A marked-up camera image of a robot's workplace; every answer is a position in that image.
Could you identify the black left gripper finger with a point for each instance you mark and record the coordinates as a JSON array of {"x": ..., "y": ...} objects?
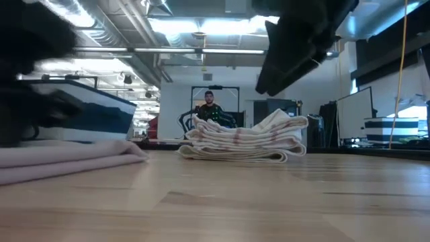
[{"x": 30, "y": 107}]

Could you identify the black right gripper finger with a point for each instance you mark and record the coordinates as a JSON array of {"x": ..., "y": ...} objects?
[
  {"x": 285, "y": 50},
  {"x": 289, "y": 75}
]

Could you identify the pale pink towel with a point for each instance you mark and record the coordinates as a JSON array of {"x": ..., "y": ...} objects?
[{"x": 67, "y": 158}]

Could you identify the white red-checked towel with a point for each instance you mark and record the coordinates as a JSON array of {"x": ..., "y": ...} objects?
[{"x": 252, "y": 132}]

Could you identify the navy fabric basket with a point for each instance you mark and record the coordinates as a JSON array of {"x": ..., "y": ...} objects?
[{"x": 107, "y": 117}]

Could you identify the black distant robot arm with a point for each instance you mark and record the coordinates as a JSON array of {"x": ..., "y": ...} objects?
[{"x": 183, "y": 121}]

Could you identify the black monitor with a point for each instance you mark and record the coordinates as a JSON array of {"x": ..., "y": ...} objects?
[{"x": 285, "y": 104}]

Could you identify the silver bin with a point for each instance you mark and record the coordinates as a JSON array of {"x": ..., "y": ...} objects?
[{"x": 315, "y": 131}]

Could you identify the black equipment case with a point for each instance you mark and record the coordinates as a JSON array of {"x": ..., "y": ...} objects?
[{"x": 239, "y": 119}]

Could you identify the white cabinet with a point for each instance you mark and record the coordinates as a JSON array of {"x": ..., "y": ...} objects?
[{"x": 354, "y": 114}]

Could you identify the person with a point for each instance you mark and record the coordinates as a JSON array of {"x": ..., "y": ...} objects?
[{"x": 210, "y": 109}]

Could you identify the round ceiling fixture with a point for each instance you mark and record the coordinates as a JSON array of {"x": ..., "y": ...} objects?
[{"x": 199, "y": 34}]

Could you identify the navy white striped basket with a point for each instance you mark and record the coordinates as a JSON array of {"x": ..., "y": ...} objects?
[{"x": 391, "y": 129}]

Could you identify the long ceiling light bar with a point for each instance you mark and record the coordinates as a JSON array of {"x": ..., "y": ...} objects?
[{"x": 168, "y": 50}]

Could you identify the red box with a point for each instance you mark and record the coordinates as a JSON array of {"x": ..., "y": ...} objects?
[{"x": 152, "y": 127}]

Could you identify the black camera gantry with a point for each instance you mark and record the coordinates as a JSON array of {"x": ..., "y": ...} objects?
[{"x": 80, "y": 77}]

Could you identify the silver ventilation duct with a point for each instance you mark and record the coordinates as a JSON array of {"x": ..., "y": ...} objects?
[{"x": 100, "y": 33}]

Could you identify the black station frame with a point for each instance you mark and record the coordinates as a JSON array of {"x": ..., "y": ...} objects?
[{"x": 215, "y": 87}]

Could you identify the grey wall vent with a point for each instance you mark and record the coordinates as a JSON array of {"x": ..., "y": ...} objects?
[{"x": 207, "y": 77}]

